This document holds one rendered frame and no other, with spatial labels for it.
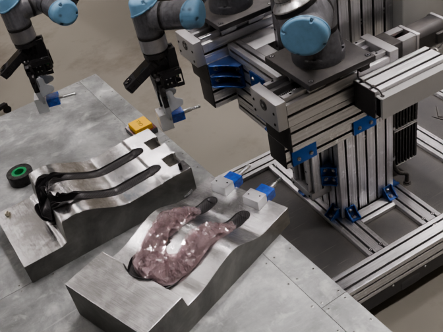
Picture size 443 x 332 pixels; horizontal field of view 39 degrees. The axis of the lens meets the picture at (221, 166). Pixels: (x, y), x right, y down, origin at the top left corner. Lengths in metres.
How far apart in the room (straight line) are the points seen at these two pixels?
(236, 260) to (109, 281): 0.29
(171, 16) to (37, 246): 0.68
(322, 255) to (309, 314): 0.93
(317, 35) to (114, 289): 0.76
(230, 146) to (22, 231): 1.71
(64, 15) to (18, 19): 0.17
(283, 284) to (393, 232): 0.99
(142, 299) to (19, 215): 0.56
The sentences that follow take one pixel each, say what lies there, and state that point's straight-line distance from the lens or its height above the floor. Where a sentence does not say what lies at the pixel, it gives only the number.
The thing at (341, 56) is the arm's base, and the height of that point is 1.05.
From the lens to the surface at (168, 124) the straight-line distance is 1.83.
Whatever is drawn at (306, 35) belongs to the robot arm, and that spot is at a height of 1.21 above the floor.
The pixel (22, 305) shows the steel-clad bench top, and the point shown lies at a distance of 1.64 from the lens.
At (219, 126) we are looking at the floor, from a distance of 3.41.
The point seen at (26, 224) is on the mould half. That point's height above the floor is 0.86.
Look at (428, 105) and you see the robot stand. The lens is 3.04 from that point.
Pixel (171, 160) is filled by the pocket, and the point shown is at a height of 0.87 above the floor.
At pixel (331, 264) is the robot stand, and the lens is 2.30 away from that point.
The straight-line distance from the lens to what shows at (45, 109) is 2.11.
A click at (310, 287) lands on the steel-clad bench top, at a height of 0.80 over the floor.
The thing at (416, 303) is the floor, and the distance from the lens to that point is 2.46.
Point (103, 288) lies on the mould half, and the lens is 1.43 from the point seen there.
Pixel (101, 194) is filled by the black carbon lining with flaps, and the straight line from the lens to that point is 1.70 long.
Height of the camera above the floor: 1.92
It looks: 38 degrees down
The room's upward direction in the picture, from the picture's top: 12 degrees counter-clockwise
